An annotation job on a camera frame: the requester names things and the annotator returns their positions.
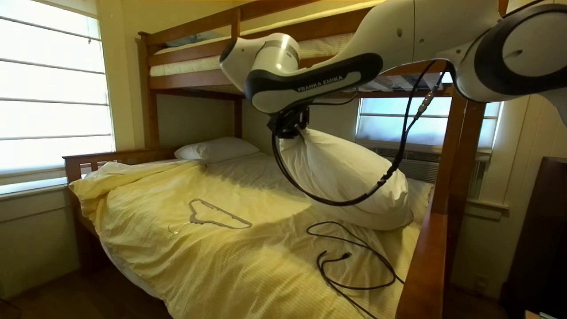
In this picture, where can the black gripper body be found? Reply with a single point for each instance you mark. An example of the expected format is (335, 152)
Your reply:
(289, 122)

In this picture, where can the large white pillow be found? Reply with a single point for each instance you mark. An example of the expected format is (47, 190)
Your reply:
(341, 170)

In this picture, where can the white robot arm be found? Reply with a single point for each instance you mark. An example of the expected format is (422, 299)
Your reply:
(495, 57)

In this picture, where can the small white far pillow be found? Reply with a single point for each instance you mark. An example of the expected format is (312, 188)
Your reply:
(218, 149)

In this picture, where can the upper bunk mattress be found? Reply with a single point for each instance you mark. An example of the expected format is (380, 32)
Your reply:
(319, 27)

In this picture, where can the yellow bed comforter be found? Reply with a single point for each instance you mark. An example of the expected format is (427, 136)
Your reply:
(293, 262)

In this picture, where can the window with white blinds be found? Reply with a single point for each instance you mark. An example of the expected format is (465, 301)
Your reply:
(54, 94)

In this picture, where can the dark wooden dresser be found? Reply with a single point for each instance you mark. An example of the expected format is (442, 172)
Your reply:
(537, 278)

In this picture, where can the wooden bunk bed frame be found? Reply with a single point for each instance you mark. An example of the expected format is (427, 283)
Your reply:
(433, 257)

